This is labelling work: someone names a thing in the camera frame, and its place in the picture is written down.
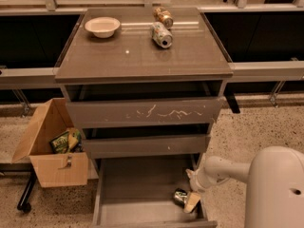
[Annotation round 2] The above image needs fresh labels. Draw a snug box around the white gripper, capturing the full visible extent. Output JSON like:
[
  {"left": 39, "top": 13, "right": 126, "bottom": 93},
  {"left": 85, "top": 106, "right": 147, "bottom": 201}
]
[{"left": 183, "top": 168, "right": 212, "bottom": 214}]

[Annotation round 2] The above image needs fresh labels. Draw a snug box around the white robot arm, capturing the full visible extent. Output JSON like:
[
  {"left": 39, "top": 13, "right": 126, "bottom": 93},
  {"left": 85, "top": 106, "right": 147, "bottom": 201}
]
[{"left": 184, "top": 146, "right": 304, "bottom": 228}]

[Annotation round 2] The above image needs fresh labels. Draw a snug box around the bottom grey drawer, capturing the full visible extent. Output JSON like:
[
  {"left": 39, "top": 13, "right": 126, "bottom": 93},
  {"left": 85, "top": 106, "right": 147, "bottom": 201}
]
[{"left": 92, "top": 155, "right": 218, "bottom": 228}]

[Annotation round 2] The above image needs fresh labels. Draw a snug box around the grey drawer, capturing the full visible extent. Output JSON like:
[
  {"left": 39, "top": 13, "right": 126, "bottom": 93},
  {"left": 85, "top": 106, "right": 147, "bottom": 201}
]
[
  {"left": 92, "top": 155, "right": 218, "bottom": 228},
  {"left": 66, "top": 97, "right": 222, "bottom": 128},
  {"left": 83, "top": 135, "right": 211, "bottom": 159}
]

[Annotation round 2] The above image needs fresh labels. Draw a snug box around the middle grey drawer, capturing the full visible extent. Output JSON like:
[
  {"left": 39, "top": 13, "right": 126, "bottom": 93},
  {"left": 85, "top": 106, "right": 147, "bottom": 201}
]
[{"left": 83, "top": 135, "right": 211, "bottom": 159}]

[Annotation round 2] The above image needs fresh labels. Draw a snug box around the grey drawer cabinet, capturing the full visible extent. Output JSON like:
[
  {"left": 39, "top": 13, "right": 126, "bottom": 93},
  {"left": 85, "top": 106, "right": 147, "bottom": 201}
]
[{"left": 54, "top": 6, "right": 235, "bottom": 228}]

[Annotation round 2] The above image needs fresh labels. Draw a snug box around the top grey drawer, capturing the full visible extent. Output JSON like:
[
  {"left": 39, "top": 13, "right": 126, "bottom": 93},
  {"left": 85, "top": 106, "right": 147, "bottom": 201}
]
[{"left": 66, "top": 97, "right": 222, "bottom": 128}]

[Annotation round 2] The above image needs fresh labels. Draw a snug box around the silver green soda can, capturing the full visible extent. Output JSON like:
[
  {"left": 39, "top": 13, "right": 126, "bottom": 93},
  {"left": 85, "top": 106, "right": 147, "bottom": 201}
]
[{"left": 151, "top": 22, "right": 173, "bottom": 48}]

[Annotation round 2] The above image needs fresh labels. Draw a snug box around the orange soda can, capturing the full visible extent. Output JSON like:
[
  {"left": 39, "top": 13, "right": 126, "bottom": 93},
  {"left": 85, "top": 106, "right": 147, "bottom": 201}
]
[{"left": 153, "top": 7, "right": 174, "bottom": 29}]

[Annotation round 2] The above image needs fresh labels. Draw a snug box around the green snack bag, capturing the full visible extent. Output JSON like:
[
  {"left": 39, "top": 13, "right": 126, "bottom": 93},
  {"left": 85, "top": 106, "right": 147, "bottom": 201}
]
[{"left": 49, "top": 127, "right": 83, "bottom": 154}]

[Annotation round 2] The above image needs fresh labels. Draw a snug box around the cardboard box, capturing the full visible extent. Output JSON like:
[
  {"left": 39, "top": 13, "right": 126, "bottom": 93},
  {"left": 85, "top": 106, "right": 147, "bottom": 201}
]
[{"left": 11, "top": 98, "right": 88, "bottom": 188}]

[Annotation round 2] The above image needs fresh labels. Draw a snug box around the black table leg with caster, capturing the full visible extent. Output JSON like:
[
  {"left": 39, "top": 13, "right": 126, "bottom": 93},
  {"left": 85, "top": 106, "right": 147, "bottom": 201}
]
[{"left": 17, "top": 171, "right": 37, "bottom": 214}]

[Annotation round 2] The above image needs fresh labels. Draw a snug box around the white bowl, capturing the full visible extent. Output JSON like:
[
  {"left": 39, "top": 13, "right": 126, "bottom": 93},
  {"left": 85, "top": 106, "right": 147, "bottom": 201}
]
[{"left": 85, "top": 17, "right": 121, "bottom": 38}]

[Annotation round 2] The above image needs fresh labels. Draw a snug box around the grey metal rail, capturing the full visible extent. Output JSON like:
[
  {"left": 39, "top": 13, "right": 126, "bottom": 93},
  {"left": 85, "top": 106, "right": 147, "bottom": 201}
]
[{"left": 0, "top": 61, "right": 304, "bottom": 89}]

